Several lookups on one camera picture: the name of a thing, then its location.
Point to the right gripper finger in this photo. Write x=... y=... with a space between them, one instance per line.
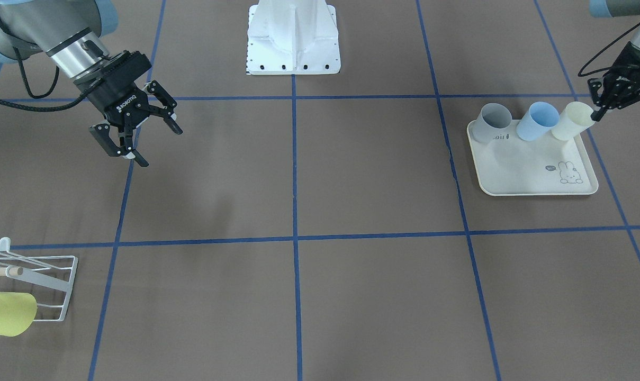
x=168 y=105
x=121 y=148

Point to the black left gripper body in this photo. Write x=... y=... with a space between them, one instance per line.
x=620 y=80

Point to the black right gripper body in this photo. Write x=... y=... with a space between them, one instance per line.
x=119 y=103

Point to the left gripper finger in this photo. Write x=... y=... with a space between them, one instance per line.
x=600 y=111

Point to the cream plastic cup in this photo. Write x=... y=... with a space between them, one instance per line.
x=574 y=119

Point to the blue plastic cup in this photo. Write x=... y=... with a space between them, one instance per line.
x=540 y=118

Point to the yellow plastic cup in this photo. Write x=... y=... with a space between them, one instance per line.
x=17 y=312

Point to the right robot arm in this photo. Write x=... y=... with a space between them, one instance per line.
x=70 y=32

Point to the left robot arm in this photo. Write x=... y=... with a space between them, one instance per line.
x=618 y=9

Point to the grey plastic cup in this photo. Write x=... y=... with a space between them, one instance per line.
x=492 y=120

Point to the cream serving tray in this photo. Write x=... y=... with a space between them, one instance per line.
x=511 y=167

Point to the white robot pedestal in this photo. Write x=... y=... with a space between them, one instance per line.
x=293 y=38

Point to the white wire cup rack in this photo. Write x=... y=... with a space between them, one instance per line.
x=55 y=273

